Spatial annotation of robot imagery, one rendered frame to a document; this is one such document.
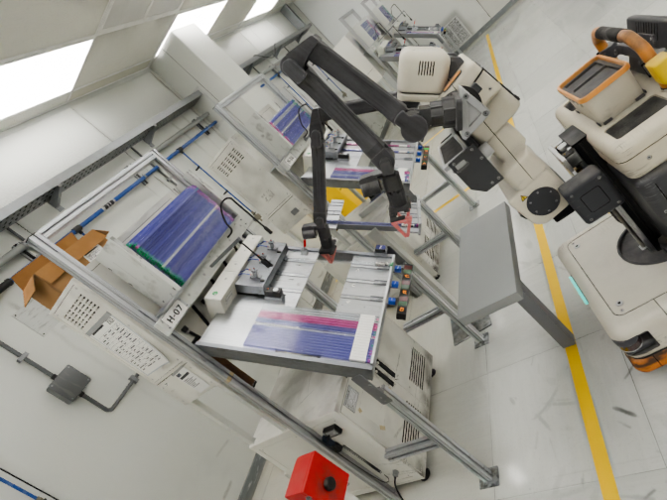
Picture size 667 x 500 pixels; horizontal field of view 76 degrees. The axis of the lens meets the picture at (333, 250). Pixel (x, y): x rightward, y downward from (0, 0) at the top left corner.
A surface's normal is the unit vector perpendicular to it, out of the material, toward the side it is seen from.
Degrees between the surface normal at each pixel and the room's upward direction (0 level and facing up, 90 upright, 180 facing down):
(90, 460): 90
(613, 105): 92
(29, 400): 90
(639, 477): 0
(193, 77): 90
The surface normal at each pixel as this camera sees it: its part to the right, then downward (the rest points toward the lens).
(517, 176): -0.13, 0.50
